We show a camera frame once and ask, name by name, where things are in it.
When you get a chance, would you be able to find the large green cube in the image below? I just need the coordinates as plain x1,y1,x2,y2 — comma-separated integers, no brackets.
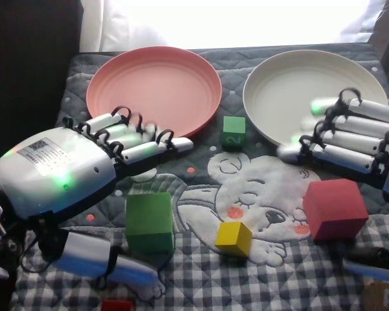
125,191,176,254

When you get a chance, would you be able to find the small green number cube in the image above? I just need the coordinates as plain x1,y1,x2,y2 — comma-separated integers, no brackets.
220,115,246,149

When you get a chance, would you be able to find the white cloth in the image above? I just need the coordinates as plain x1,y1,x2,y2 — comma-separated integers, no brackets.
79,0,380,52

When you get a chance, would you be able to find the wooden letter block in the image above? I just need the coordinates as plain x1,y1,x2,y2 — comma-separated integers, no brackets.
362,281,389,311

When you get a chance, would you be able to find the small yellow cube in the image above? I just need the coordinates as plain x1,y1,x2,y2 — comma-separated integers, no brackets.
215,221,253,258

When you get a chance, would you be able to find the small red cube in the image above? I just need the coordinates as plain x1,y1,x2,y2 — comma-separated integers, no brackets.
100,299,134,311

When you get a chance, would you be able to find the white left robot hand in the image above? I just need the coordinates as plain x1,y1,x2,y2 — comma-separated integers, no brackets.
0,105,195,294

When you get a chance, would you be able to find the white plate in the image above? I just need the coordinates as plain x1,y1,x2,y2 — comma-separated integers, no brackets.
242,49,389,148

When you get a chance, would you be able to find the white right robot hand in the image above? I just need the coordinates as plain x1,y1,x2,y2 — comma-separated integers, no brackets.
276,87,389,282

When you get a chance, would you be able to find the pink plate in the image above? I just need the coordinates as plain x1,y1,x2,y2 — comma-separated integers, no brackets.
86,46,223,139

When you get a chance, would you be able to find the large red cube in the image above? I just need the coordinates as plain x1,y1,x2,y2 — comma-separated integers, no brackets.
302,178,370,242

